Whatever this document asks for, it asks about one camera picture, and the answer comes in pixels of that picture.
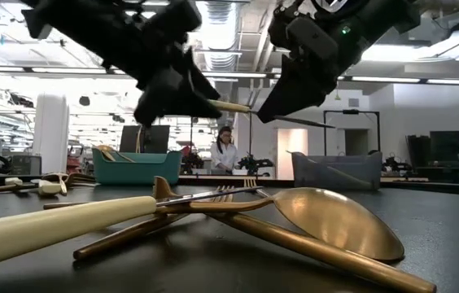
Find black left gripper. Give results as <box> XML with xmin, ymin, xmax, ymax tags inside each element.
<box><xmin>85</xmin><ymin>0</ymin><xmax>224</xmax><ymax>129</ymax></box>

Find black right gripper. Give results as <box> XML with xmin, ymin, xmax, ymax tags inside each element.
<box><xmin>256</xmin><ymin>0</ymin><xmax>402</xmax><ymax>124</ymax></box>

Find black monitor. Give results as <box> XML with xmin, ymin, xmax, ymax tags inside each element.
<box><xmin>118</xmin><ymin>125</ymin><xmax>171</xmax><ymax>154</ymax></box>

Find red and black machine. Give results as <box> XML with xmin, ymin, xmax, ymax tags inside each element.
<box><xmin>180</xmin><ymin>145</ymin><xmax>208</xmax><ymax>176</ymax></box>

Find person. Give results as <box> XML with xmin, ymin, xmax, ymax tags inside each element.
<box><xmin>209</xmin><ymin>125</ymin><xmax>239</xmax><ymax>175</ymax></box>

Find teal plastic bin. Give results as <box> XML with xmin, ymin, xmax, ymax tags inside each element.
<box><xmin>92</xmin><ymin>146</ymin><xmax>183</xmax><ymax>186</ymax></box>

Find ceiling light strip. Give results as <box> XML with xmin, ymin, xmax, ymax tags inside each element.
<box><xmin>0</xmin><ymin>64</ymin><xmax>459</xmax><ymax>86</ymax></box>

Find dark grey plastic bin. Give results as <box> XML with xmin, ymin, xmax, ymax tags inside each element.
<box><xmin>291</xmin><ymin>151</ymin><xmax>383</xmax><ymax>191</ymax></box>

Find red cart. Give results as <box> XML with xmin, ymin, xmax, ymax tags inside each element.
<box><xmin>65</xmin><ymin>144</ymin><xmax>88</xmax><ymax>175</ymax></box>

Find white round pillar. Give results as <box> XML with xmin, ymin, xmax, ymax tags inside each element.
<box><xmin>33</xmin><ymin>92</ymin><xmax>71</xmax><ymax>175</ymax></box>

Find large gold spoon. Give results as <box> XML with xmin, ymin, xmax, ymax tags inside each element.
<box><xmin>153</xmin><ymin>176</ymin><xmax>438</xmax><ymax>293</ymax></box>

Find black desk with equipment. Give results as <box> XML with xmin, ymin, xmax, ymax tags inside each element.
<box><xmin>406</xmin><ymin>129</ymin><xmax>459</xmax><ymax>185</ymax></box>

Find dark cabinet box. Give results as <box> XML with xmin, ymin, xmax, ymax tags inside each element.
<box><xmin>8</xmin><ymin>154</ymin><xmax>43</xmax><ymax>177</ymax></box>

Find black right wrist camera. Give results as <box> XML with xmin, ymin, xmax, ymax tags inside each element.
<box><xmin>285</xmin><ymin>15</ymin><xmax>339</xmax><ymax>63</ymax></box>

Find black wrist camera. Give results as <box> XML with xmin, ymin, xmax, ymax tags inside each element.
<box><xmin>285</xmin><ymin>15</ymin><xmax>339</xmax><ymax>63</ymax></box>
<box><xmin>142</xmin><ymin>0</ymin><xmax>203</xmax><ymax>42</ymax></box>

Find yellow hanging cable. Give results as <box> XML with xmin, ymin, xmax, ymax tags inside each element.
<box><xmin>134</xmin><ymin>125</ymin><xmax>144</xmax><ymax>154</ymax></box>

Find black metal frame stand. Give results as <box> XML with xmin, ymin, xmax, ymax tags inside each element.
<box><xmin>190</xmin><ymin>109</ymin><xmax>254</xmax><ymax>166</ymax></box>
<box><xmin>322</xmin><ymin>108</ymin><xmax>381</xmax><ymax>158</ymax></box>

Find silver ribbed ceiling duct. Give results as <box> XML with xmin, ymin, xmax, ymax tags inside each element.
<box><xmin>201</xmin><ymin>0</ymin><xmax>241</xmax><ymax>101</ymax></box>

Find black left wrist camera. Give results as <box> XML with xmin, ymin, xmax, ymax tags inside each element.
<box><xmin>142</xmin><ymin>0</ymin><xmax>203</xmax><ymax>42</ymax></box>

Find black table border frame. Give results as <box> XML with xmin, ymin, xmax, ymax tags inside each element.
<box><xmin>0</xmin><ymin>173</ymin><xmax>459</xmax><ymax>196</ymax></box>

